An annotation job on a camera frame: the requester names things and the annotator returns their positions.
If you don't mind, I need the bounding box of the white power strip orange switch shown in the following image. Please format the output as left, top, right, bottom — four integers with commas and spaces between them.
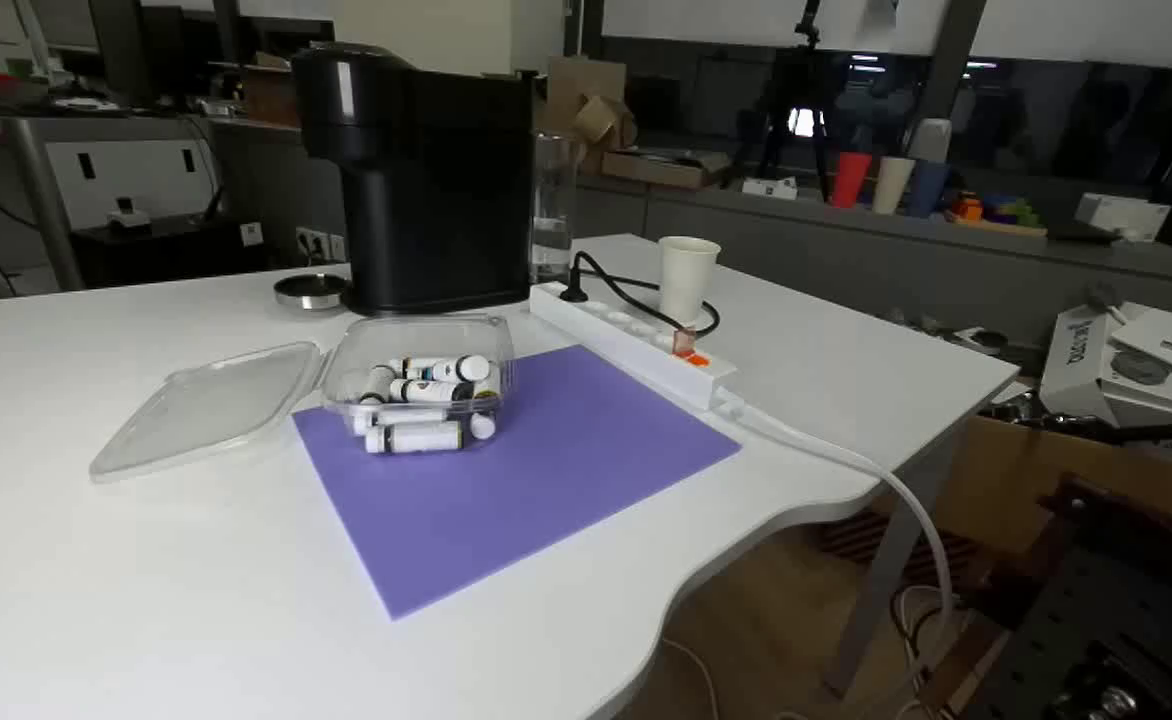
524, 285, 742, 414

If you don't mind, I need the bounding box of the purple mat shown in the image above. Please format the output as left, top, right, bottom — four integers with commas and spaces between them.
287, 342, 742, 624

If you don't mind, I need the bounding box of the white paper cup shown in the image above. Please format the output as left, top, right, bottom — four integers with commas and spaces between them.
654, 233, 723, 330

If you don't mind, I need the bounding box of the clear drinking glass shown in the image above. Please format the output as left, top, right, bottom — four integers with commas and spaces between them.
528, 129, 580, 285

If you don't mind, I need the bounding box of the black coffee machine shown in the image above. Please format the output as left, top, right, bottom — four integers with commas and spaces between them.
290, 38, 540, 321

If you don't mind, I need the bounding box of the cardboard boxes pile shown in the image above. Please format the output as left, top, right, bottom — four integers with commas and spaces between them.
540, 50, 735, 191

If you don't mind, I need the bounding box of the grey cabinet counter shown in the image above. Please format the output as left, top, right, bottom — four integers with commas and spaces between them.
568, 175, 1172, 335

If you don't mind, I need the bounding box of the red cup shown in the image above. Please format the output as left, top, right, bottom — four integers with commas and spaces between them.
826, 146, 877, 210

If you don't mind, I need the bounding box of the beige cup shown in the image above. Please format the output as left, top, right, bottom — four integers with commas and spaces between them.
868, 152, 919, 219

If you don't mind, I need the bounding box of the white table leg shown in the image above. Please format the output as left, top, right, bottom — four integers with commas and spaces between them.
821, 430, 966, 700

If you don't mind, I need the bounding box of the blue cup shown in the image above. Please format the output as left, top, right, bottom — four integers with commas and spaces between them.
900, 154, 953, 219

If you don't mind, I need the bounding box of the clear plastic lid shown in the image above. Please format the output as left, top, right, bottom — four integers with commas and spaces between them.
83, 335, 323, 483

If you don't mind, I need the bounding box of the white printed carton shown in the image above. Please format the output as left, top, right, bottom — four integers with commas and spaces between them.
1036, 301, 1172, 430

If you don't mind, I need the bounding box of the small white box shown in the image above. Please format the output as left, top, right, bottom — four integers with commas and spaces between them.
1070, 188, 1172, 249

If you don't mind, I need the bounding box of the black cable with plug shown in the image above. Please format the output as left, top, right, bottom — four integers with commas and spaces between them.
556, 249, 723, 342

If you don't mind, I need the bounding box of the white power strip cable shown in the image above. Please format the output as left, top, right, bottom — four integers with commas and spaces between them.
728, 395, 959, 673

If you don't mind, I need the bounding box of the black camera tripod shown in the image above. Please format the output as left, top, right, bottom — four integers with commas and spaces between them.
750, 0, 842, 203

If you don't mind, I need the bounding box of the black perforated metal frame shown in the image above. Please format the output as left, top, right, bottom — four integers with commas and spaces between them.
966, 477, 1172, 720

